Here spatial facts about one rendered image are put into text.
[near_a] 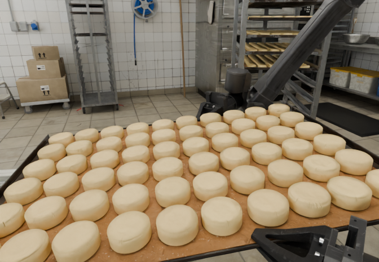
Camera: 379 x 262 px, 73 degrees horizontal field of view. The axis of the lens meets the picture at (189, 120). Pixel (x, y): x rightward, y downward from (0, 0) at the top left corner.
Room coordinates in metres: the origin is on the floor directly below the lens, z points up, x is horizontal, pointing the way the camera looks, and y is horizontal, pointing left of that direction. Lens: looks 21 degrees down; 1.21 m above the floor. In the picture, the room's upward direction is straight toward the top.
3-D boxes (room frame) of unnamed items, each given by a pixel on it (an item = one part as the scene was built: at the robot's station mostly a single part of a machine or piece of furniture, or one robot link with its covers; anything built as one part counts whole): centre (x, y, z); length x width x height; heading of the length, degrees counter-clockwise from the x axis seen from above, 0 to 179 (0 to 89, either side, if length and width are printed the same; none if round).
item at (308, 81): (1.76, -0.75, 0.87); 0.64 x 0.03 x 0.03; 175
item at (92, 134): (0.53, 0.23, 0.97); 0.05 x 0.05 x 0.02
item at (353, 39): (4.23, -2.61, 0.95); 0.39 x 0.39 x 0.14
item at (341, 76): (4.24, -2.63, 0.36); 0.47 x 0.39 x 0.26; 105
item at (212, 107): (0.63, -0.05, 0.97); 0.09 x 0.07 x 0.07; 144
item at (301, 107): (1.76, -0.75, 0.69); 0.64 x 0.03 x 0.03; 175
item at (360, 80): (3.85, -2.75, 0.36); 0.47 x 0.38 x 0.26; 107
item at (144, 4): (4.27, 0.69, 1.10); 0.41 x 0.17 x 1.10; 107
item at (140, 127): (0.54, 0.12, 0.98); 0.05 x 0.05 x 0.02
